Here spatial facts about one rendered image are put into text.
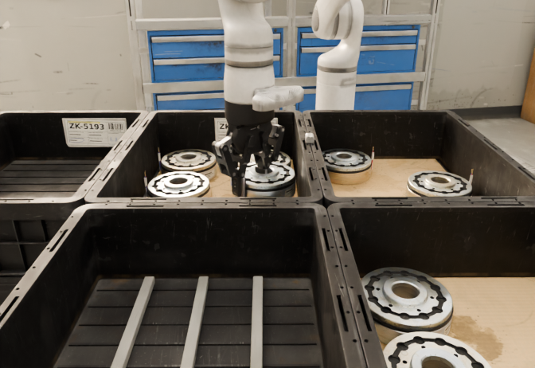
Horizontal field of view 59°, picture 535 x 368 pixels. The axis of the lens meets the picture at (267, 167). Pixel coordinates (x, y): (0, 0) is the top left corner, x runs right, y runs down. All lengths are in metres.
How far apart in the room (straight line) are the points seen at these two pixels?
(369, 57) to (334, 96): 1.74
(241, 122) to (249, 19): 0.14
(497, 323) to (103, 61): 3.20
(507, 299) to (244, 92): 0.43
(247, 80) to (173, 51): 1.96
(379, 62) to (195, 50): 1.05
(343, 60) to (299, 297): 0.65
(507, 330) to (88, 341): 0.45
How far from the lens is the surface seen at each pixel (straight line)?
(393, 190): 0.87
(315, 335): 0.55
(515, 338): 0.60
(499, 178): 0.81
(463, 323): 0.60
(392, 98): 2.97
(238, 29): 0.67
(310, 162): 0.70
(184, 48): 2.62
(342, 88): 1.12
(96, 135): 1.01
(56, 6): 3.53
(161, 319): 0.58
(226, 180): 0.88
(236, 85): 0.68
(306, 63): 2.74
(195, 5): 3.46
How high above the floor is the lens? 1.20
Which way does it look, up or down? 23 degrees down
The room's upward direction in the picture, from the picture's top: straight up
